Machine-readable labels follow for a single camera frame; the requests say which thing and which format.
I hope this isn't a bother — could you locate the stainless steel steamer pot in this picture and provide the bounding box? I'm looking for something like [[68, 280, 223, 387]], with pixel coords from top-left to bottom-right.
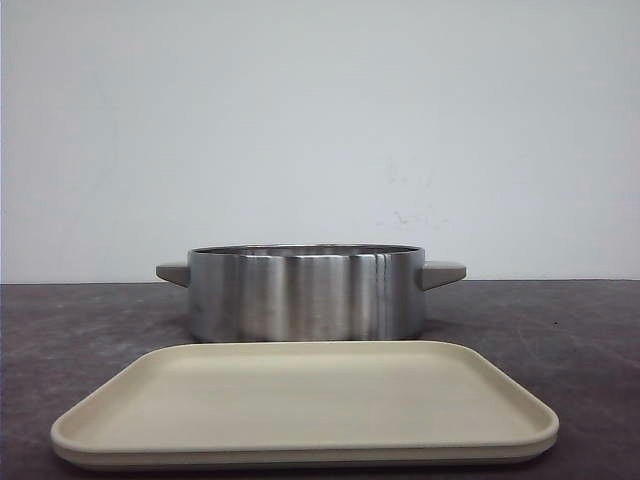
[[156, 244, 467, 342]]

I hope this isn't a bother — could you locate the beige rectangular tray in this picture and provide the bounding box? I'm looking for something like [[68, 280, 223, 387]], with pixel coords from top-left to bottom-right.
[[50, 341, 559, 470]]

